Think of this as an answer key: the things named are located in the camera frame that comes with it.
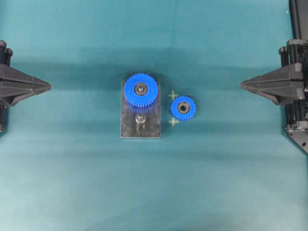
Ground metal base plate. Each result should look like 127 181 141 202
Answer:
120 80 161 139

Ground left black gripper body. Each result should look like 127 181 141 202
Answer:
0 40 14 132

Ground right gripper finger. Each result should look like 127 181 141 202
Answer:
240 64 303 90
241 80 303 105

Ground steel shaft on plate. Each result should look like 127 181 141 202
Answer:
135 114 146 131

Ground right robot base frame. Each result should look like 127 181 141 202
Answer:
285 0 308 153

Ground large blue gear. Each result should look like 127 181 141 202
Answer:
124 73 158 108

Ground small blue gear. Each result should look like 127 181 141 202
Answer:
170 96 196 121

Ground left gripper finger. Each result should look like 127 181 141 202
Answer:
0 64 51 90
0 81 51 107

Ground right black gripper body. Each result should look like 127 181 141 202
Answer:
279 39 308 131

